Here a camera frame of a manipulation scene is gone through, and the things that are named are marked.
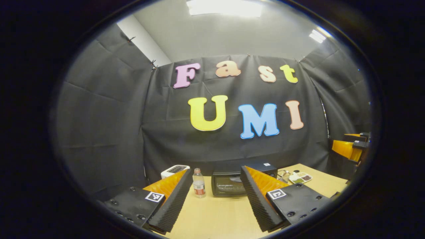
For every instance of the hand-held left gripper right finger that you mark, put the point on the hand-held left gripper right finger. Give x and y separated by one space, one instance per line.
257 199

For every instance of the small ceiling light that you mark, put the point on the small ceiling light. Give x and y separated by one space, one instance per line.
317 36

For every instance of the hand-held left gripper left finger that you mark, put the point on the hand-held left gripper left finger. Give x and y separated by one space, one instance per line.
172 202

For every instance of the large ceiling light panel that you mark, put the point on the large ceiling light panel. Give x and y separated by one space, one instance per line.
224 8

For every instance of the black backdrop cloth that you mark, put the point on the black backdrop cloth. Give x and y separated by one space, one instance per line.
199 146

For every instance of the white divided dish of beans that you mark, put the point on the white divided dish of beans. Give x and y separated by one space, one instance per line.
300 178

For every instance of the white toaster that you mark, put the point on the white toaster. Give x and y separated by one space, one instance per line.
172 171

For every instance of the clear plastic bottle red label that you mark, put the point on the clear plastic bottle red label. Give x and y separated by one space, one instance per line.
199 186

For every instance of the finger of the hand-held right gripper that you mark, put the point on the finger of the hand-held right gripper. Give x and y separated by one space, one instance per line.
345 149
353 135

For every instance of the black electric oven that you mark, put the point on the black electric oven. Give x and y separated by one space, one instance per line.
229 186

